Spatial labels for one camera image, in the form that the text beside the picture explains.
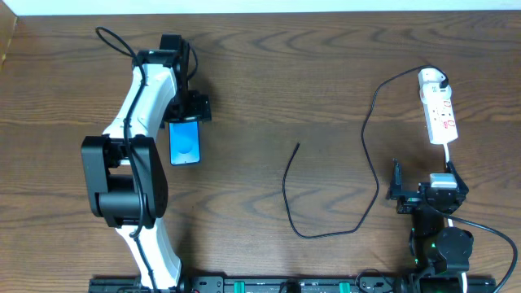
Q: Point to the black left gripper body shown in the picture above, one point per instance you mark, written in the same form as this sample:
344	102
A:
195	107

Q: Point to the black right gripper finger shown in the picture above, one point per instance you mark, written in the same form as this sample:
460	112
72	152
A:
396	181
450	168

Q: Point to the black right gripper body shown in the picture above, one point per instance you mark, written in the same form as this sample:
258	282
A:
413	195

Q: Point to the blue screen smartphone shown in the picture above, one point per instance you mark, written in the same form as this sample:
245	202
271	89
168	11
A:
184	143

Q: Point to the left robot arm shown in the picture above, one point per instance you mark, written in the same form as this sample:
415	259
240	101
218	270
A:
125	179

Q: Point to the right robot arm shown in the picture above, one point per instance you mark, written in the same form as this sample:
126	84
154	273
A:
441	252

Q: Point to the white power strip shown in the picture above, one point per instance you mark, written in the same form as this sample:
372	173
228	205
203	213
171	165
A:
438	110

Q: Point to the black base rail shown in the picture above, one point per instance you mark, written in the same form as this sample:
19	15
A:
216	284

